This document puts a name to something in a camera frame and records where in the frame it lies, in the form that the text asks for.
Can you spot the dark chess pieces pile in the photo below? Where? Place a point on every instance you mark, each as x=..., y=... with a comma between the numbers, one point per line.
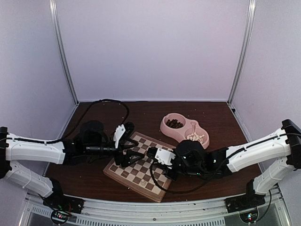
x=174, y=124

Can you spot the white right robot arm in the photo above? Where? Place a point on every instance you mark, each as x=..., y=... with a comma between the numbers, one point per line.
x=283, y=145

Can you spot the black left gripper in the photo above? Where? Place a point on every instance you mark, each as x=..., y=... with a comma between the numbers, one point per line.
x=124, y=160

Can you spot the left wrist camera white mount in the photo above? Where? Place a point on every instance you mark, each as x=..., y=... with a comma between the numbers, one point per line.
x=122, y=132

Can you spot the white bishop piece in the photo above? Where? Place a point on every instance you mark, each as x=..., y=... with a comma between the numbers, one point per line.
x=143, y=182

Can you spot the left aluminium frame post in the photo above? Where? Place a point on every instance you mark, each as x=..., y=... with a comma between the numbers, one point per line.
x=62, y=54

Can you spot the white chess pieces pile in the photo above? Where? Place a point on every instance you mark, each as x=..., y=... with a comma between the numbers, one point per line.
x=195, y=137

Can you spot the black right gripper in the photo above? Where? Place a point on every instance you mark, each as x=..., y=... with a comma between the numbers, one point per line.
x=172, y=177

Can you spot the right aluminium frame post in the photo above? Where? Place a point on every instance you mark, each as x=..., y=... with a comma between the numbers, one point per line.
x=245, y=44

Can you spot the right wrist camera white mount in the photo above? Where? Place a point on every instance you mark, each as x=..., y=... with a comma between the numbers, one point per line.
x=162, y=156

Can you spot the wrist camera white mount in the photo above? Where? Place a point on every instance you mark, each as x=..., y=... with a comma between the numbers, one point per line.
x=122, y=132
x=162, y=156

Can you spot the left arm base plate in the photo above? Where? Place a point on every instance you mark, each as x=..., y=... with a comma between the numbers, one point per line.
x=66, y=203

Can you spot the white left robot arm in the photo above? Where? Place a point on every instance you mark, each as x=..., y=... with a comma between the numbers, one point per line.
x=90, y=142

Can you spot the wooden chess board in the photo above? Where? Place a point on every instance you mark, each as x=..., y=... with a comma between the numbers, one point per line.
x=132, y=175

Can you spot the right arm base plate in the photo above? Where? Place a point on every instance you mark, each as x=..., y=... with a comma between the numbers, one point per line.
x=243, y=202

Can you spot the front aluminium rail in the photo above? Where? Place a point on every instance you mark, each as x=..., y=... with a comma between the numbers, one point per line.
x=210, y=212

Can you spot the pink double bowl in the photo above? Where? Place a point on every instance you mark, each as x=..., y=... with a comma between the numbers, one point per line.
x=190, y=126

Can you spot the aluminium frame post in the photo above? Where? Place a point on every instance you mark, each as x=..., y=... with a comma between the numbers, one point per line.
x=245, y=44
x=62, y=54

